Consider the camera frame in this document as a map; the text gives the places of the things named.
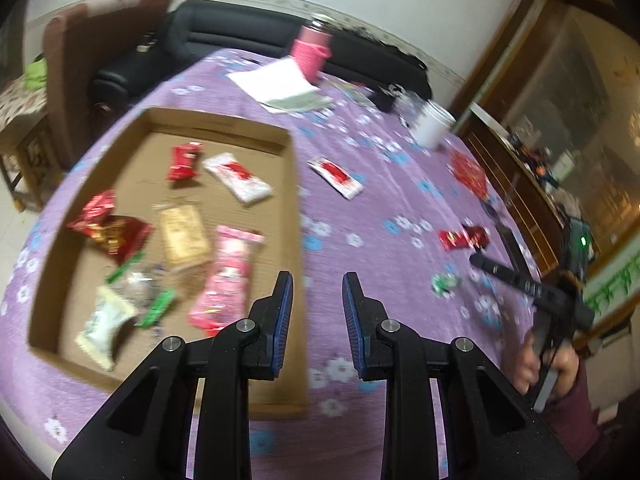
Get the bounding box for black charger plug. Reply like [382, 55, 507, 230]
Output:
[372, 85, 405, 112]

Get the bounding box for green cloth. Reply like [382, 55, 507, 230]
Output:
[24, 57, 48, 88]

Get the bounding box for purple floral tablecloth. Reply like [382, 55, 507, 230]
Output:
[0, 47, 556, 480]

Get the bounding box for dark red gold snack packet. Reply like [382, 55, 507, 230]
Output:
[87, 215, 156, 267]

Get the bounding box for brown armchair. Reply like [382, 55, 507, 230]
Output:
[42, 0, 173, 168]

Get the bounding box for bright red snack packet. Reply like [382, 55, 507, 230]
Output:
[167, 141, 205, 182]

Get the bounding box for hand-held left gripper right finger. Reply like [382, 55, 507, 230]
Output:
[342, 271, 581, 480]

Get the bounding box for person's right hand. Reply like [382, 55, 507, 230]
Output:
[515, 334, 581, 401]

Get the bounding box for wooden glass-door cabinet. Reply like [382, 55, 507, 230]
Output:
[450, 0, 640, 286]

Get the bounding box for red twisted-end snack packet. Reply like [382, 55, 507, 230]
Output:
[437, 225, 490, 252]

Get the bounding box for beige snack packet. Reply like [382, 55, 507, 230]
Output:
[157, 205, 212, 270]

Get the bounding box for shallow cardboard box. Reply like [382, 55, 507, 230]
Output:
[27, 106, 310, 420]

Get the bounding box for small green candy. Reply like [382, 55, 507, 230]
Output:
[432, 272, 461, 296]

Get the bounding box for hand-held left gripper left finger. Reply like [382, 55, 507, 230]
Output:
[51, 270, 294, 480]

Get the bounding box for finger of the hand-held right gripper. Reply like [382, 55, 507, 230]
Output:
[470, 253, 543, 302]

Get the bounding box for folded paper booklet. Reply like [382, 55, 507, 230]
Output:
[226, 57, 333, 113]

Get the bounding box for bottle with pink knitted sleeve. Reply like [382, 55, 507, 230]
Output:
[291, 12, 333, 83]

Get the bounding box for white red snack packet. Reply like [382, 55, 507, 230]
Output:
[307, 156, 365, 201]
[202, 152, 275, 206]

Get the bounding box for clear green-edged snack packet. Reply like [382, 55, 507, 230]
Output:
[107, 254, 177, 328]

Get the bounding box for white green snack packet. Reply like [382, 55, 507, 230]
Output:
[75, 286, 138, 372]

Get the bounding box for pink snack packet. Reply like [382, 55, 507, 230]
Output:
[187, 226, 265, 338]

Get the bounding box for side table with patterned cloth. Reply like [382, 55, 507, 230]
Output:
[0, 57, 66, 213]

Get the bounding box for shiny red snack packet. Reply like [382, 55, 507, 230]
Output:
[66, 189, 118, 235]

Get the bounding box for black smartphone in clear case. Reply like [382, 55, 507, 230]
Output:
[495, 224, 536, 281]

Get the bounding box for person's right forearm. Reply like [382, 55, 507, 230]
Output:
[542, 365, 608, 480]

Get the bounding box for black leather sofa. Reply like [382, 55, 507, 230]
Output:
[89, 0, 433, 111]

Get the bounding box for red plastic bag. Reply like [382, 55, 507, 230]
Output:
[449, 150, 490, 198]

